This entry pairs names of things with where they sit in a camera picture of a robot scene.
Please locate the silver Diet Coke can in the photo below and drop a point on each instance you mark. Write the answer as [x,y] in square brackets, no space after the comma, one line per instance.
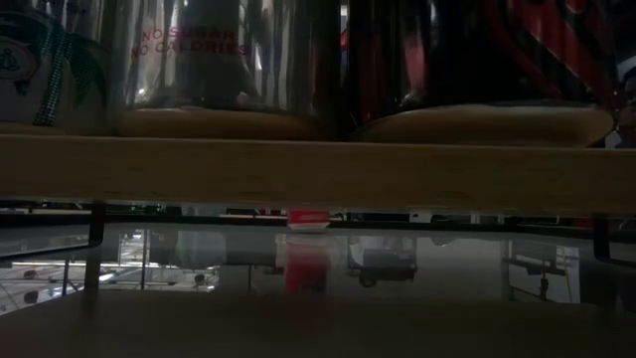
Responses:
[223,74]

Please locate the red Fanta can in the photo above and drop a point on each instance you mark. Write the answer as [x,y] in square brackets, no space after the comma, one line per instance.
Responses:
[308,219]

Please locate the wooden shelf with black frame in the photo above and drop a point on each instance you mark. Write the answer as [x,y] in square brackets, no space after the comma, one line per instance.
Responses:
[318,169]

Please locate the white Celsius can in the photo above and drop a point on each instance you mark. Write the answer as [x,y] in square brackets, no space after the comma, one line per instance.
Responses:
[49,74]

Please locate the dark red soda can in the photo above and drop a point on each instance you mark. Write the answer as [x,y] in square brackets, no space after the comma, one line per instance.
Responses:
[482,74]

